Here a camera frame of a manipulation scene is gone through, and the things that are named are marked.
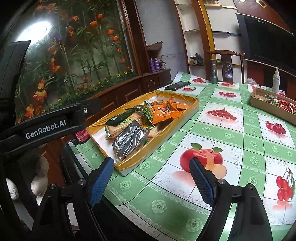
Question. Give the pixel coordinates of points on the green fruit-print tablecloth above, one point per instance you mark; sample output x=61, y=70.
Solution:
x=159, y=200

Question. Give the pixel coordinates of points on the white spray bottle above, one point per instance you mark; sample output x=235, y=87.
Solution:
x=276, y=81

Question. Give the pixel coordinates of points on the black television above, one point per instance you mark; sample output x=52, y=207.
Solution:
x=267, y=43

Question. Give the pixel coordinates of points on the purple bottles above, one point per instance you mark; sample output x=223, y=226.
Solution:
x=154, y=65

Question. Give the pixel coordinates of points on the brown cardboard box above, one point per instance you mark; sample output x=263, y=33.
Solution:
x=267, y=107

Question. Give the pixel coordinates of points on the dark wooden chair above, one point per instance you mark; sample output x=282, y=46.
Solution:
x=226, y=63

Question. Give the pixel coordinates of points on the grey flashlight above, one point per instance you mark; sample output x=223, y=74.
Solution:
x=213, y=69

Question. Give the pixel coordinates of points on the large orange snack bag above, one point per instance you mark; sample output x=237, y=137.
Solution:
x=162, y=103

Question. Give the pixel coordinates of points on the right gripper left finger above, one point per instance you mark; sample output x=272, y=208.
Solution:
x=65, y=213

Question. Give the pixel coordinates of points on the dark green snack packet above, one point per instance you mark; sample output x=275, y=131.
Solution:
x=120, y=117

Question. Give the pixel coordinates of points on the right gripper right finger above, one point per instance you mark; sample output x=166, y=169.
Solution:
x=250, y=219

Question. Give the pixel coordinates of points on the small orange snack packet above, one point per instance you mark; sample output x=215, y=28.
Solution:
x=164, y=112

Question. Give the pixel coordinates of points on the green cracker pack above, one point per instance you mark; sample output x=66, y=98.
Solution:
x=148, y=110
x=113, y=131

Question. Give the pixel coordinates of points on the red green candies pile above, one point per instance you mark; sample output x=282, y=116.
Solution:
x=281, y=103

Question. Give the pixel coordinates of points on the black smartphone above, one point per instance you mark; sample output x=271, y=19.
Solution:
x=178, y=85

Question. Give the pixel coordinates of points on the silver foil snack bag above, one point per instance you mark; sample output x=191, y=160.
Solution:
x=129, y=141

